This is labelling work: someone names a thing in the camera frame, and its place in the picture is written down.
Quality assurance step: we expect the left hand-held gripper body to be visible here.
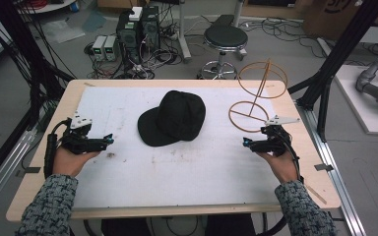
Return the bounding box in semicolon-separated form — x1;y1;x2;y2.
59;110;107;155

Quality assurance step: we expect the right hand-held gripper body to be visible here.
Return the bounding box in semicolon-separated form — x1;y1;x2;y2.
250;114;301;157

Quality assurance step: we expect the wooden wire hat stand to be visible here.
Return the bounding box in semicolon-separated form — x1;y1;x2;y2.
227;58;288;134

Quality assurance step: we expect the black baseball cap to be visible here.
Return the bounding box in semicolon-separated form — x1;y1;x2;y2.
137;89;207;148

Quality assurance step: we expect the person's left hand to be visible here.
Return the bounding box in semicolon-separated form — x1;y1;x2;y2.
52;145;101;178

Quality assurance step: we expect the person's right hand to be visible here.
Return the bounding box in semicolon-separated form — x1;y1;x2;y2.
255;149;301;185

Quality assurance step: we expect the white foam table mat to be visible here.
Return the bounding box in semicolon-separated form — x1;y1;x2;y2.
73;86;285;209

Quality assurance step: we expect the grey power supply unit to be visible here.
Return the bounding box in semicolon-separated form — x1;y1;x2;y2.
103;34;119;63
92;34;108;62

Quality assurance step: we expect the black round stool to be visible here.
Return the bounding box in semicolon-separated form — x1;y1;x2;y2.
197;25;249;81

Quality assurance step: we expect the white platform board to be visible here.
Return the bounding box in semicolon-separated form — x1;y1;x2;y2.
334;64;378;136

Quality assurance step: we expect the black computer tower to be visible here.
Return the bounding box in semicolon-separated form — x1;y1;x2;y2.
115;11;142;65
140;5;161;52

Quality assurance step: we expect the cardboard box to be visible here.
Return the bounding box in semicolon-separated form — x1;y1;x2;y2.
302;0;372;41

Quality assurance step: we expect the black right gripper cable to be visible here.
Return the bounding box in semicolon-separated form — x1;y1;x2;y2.
275;126;305;183

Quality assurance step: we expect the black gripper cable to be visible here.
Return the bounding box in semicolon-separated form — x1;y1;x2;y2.
275;126;305;183
43;119;72;180

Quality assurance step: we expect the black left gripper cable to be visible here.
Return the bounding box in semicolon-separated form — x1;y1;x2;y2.
43;119;72;180

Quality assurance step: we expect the aluminium rail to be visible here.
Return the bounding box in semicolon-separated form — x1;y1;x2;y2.
295;101;368;236
0;129;37;220

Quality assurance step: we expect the tangle of floor cables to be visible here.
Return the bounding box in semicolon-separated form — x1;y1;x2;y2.
84;42;183;81

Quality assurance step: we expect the black metal frame post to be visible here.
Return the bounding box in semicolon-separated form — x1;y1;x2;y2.
287;0;378;143
0;0;75;132

